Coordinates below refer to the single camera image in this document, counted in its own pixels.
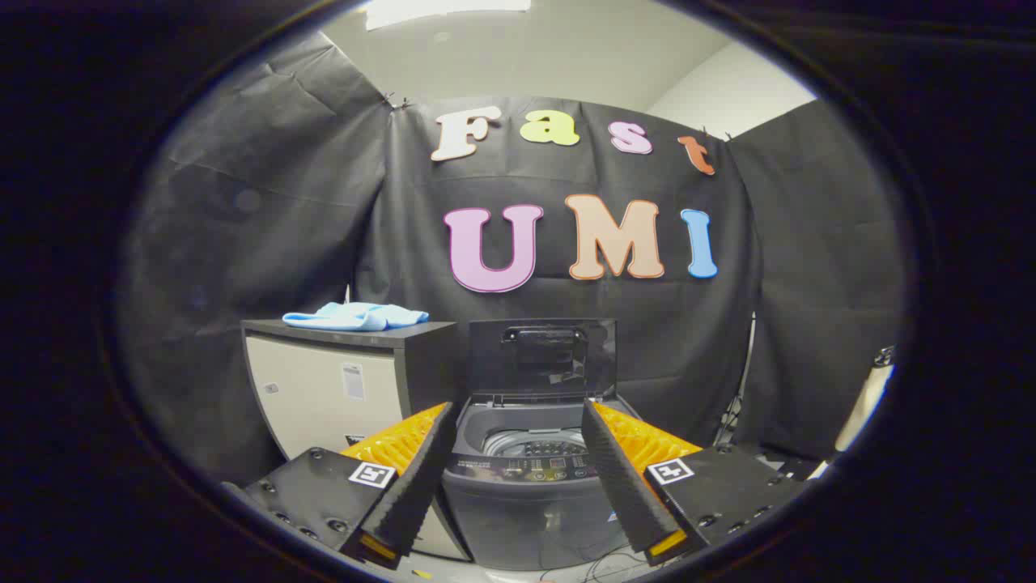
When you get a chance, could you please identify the light blue cloth garment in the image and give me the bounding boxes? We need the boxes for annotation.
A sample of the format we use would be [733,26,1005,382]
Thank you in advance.
[282,302,430,331]

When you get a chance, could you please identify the dark washing machine lid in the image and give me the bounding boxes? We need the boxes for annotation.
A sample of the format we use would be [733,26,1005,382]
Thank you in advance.
[468,317,618,399]

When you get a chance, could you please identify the black backdrop cloth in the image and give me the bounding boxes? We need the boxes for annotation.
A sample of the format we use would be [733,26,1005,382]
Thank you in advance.
[117,32,907,487]

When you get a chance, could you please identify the grey washing machine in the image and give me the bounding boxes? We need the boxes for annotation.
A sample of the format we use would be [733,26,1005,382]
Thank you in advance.
[441,394,648,572]

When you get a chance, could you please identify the thin black floor cables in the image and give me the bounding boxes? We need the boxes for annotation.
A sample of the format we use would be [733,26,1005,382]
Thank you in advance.
[538,547,656,583]

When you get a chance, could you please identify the grey white cabinet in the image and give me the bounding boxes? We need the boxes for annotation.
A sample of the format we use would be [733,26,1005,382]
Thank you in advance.
[241,318,474,562]

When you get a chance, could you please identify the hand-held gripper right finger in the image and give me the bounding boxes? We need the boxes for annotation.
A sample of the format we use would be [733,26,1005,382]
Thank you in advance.
[581,398,810,566]

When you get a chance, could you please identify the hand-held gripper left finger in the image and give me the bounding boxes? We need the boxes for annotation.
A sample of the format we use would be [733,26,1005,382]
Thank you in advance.
[223,402,456,570]

